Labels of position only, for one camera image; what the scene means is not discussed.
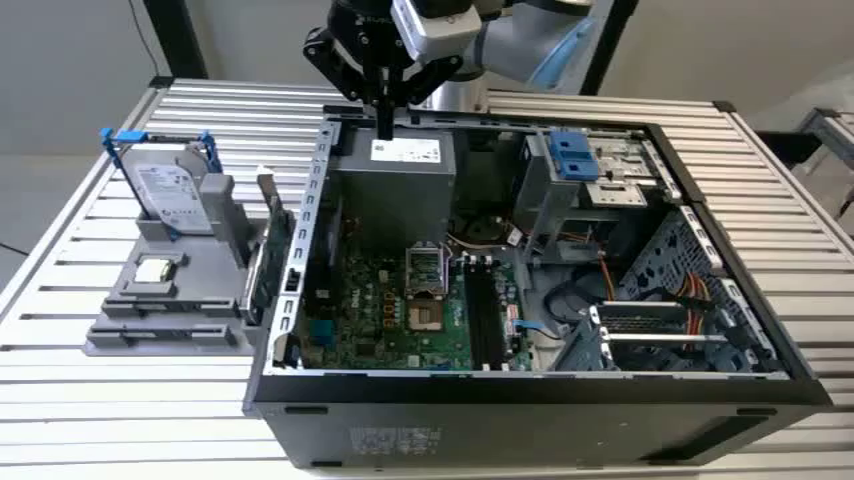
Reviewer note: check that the silver CPU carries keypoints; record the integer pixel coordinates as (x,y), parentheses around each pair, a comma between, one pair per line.
(155,271)

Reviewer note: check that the black case fan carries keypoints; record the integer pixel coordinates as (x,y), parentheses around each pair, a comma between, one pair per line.
(331,240)

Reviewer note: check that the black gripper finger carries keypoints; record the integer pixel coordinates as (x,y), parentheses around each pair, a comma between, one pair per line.
(333,65)
(427,80)

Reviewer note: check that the blue drive latch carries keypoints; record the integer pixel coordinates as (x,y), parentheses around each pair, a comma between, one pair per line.
(572,160)

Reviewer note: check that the black frame post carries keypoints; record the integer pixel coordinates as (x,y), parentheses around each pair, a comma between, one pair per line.
(175,40)
(610,50)

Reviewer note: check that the CPU socket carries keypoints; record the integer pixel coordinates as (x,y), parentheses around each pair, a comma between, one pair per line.
(424,316)

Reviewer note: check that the grey parts rack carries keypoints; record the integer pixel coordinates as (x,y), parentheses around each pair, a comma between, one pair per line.
(207,280)

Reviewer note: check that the green graphics card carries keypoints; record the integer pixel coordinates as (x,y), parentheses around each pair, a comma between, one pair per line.
(273,250)

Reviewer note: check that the metal disk bay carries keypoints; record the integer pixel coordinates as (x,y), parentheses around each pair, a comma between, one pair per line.
(640,312)

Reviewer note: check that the black PC case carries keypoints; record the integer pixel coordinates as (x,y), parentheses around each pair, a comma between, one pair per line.
(467,430)

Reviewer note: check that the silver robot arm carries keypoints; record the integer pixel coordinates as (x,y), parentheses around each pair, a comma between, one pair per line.
(514,40)

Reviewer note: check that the green motherboard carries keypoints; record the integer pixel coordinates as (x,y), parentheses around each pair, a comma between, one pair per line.
(363,332)

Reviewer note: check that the grey power supply unit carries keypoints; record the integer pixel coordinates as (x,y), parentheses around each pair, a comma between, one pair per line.
(393,210)

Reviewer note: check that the metal side table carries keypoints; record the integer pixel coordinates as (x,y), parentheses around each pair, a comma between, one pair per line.
(834,122)

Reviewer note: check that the socket locking lever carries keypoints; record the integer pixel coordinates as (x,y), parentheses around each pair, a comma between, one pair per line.
(444,272)

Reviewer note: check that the hard disk in blue carrier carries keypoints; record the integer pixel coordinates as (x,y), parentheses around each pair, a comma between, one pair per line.
(167,190)

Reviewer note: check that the RAM slot with white clips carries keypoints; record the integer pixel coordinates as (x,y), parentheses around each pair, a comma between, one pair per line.
(489,315)
(472,315)

